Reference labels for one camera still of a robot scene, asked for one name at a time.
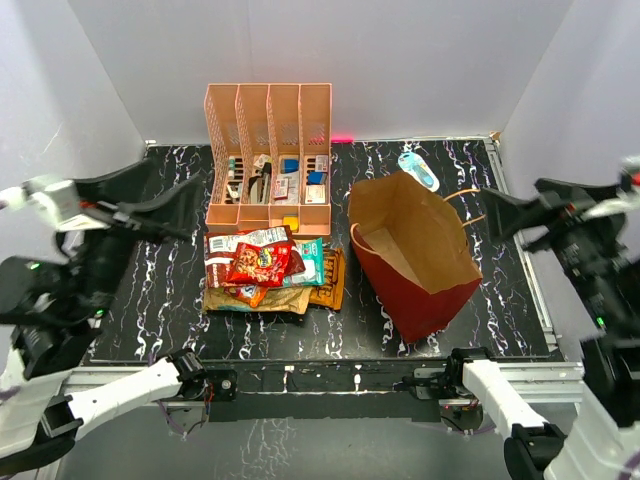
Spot red orange candy bag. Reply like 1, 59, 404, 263
224, 285, 269, 308

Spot peach plastic desk organizer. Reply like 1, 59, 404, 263
204, 83, 332, 239

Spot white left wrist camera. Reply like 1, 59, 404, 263
1, 175, 108, 232

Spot blue white packaged item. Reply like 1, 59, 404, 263
398, 151, 440, 192

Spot white red label packet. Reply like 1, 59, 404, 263
273, 173, 300, 204

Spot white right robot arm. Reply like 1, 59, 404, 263
440, 173, 639, 479

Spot yellow grey stamp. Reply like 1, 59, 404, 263
282, 215, 299, 233

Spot white flat box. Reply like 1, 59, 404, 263
304, 184, 327, 205

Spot white glue stick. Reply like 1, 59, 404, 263
228, 156, 236, 180

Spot teal white snack packet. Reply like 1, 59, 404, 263
282, 238, 325, 288

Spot grey black stapler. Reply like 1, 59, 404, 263
249, 163, 272, 204

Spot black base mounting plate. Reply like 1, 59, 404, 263
149, 357, 481, 425

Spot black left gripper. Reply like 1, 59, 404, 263
74, 157, 206, 314

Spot orange snack packet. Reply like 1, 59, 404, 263
309, 248, 346, 311

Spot red brown paper bag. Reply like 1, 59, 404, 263
348, 172, 483, 343

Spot blue grey eraser right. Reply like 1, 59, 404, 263
307, 171, 328, 185

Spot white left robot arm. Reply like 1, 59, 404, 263
1, 161, 207, 478

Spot gold snack packet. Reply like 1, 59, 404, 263
202, 286, 312, 315

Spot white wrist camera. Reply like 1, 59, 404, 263
582, 155, 639, 220
1, 175, 108, 232

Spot small red snack packet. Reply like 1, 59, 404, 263
226, 242, 292, 288

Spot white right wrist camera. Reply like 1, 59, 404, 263
582, 155, 639, 220

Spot white red small box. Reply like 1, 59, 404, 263
315, 155, 329, 172

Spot blue grey eraser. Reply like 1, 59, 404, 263
307, 171, 328, 185
281, 158, 300, 174

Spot blue grey eraser back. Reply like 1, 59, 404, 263
281, 158, 300, 174

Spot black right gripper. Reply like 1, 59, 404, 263
479, 174, 632, 328

